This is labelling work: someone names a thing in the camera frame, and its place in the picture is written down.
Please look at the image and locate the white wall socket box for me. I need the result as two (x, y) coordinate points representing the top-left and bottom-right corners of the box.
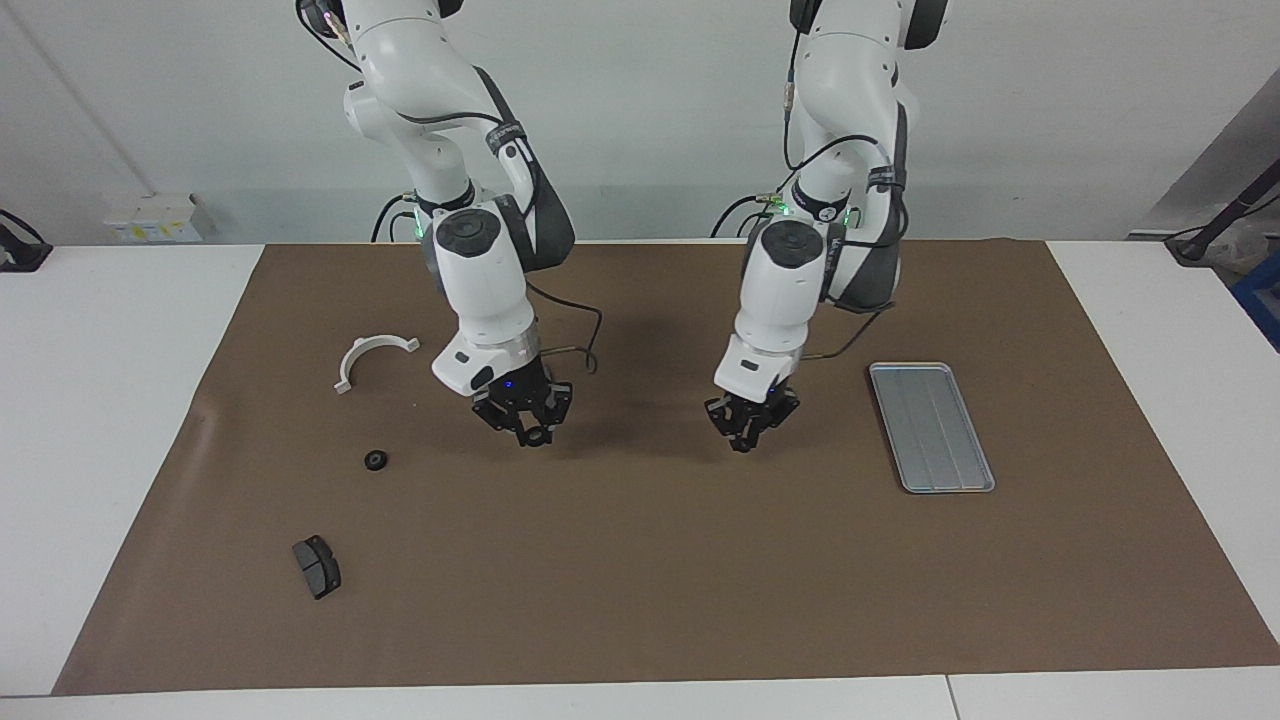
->
(103, 193), (216, 244)

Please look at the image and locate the black stand pole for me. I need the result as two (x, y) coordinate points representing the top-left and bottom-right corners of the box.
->
(1165, 160), (1280, 266)

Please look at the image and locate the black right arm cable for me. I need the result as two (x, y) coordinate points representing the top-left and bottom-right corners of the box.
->
(296, 0), (606, 376)

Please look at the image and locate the brown table mat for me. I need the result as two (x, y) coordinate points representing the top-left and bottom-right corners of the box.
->
(52, 238), (1280, 697)

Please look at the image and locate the silver metal compartment tray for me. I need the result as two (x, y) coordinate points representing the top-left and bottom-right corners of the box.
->
(868, 362), (997, 495)

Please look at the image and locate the blue box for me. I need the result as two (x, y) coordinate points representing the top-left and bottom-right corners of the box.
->
(1232, 250), (1280, 351)

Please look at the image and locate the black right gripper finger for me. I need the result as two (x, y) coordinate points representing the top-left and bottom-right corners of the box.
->
(522, 385), (574, 448)
(472, 392), (523, 433)

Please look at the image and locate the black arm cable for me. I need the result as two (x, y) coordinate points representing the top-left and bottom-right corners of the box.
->
(783, 0), (901, 361)
(296, 0), (606, 376)

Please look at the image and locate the black table clamp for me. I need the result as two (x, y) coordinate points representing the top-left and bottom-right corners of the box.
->
(0, 208), (53, 273)

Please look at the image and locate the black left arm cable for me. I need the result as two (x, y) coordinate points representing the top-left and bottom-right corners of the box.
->
(783, 0), (901, 361)

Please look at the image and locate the black base cable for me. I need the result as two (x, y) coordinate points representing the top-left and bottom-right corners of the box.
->
(370, 193), (416, 244)
(710, 195), (771, 239)

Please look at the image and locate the white curved plastic bracket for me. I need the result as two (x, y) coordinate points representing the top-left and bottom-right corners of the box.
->
(333, 335), (421, 395)

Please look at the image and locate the dark grey brake pad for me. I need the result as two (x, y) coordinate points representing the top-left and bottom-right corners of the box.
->
(292, 535), (342, 601)

